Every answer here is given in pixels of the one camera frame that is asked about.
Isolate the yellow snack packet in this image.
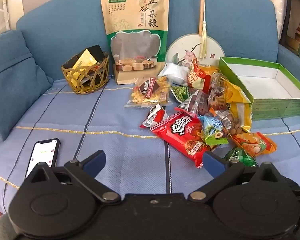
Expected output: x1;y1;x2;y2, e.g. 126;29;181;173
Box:
220;76;253;133

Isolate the round painted fan with tassel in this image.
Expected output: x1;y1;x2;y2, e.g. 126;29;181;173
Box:
165;0;225;68

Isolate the black smartphone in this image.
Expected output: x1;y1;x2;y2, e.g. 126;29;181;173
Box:
25;138;61;179

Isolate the white plastic-wrapped roll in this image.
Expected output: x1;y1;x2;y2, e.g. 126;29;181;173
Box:
267;0;292;40

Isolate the white rack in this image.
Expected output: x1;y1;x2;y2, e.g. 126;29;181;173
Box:
0;0;23;38

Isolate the blue striped blanket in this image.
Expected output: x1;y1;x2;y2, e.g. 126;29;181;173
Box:
0;76;300;205

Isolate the large kraft grain pouch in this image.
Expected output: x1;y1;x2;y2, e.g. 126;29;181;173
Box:
101;0;170;85

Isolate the woven bamboo basket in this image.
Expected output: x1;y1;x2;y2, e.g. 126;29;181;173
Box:
62;51;110;95

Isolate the green cardboard box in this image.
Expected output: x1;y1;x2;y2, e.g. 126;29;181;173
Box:
219;56;300;122

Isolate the blue cushion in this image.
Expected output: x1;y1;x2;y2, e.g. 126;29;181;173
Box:
0;29;54;140

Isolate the blue fabric sofa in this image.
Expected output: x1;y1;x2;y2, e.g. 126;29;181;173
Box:
0;0;300;205

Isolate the pile of assorted snack packets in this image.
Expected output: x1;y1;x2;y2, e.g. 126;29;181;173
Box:
124;55;278;169

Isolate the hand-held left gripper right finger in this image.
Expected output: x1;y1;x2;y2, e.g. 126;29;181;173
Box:
189;152;290;203

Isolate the black metal shelf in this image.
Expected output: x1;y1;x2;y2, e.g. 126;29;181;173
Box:
277;0;300;63

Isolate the yellow sachet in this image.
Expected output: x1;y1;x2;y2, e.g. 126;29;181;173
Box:
71;49;98;80

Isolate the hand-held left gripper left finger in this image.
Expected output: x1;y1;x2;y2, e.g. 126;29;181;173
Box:
25;150;122;204

